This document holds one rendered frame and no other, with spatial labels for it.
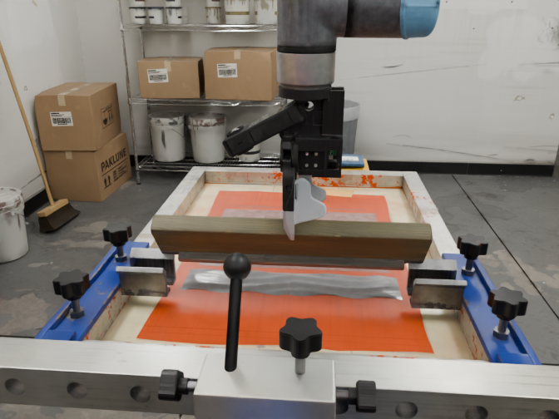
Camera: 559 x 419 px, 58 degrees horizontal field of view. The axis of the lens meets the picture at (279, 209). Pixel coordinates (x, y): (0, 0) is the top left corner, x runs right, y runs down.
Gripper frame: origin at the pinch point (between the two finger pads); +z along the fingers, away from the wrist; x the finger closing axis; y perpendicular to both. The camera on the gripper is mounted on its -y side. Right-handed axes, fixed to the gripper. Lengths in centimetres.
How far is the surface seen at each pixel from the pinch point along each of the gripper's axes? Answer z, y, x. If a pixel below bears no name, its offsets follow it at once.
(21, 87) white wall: 25, -200, 268
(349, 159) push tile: 12, 13, 76
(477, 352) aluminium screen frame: 12.0, 25.5, -11.5
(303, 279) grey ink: 13.3, 2.2, 7.3
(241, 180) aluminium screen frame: 13, -16, 56
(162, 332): 13.8, -17.3, -8.4
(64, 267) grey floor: 110, -138, 176
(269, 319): 13.7, -2.3, -4.1
